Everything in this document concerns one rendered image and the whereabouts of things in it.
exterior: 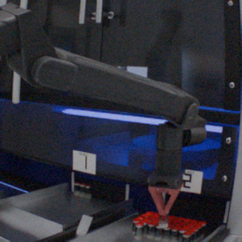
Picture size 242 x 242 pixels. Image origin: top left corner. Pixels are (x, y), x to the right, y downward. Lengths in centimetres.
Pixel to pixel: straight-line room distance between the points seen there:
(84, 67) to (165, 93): 21
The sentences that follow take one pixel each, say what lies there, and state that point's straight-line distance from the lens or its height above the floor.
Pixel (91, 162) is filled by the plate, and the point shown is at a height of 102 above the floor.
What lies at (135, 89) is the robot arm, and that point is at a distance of 76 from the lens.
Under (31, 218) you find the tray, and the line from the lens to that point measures 115.
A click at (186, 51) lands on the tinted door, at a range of 112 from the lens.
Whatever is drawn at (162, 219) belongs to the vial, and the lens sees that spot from 98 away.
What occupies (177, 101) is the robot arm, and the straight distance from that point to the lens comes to 85.
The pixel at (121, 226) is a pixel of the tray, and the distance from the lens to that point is 114.
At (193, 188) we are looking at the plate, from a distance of 114.
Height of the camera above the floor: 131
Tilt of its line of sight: 7 degrees down
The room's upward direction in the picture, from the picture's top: 2 degrees clockwise
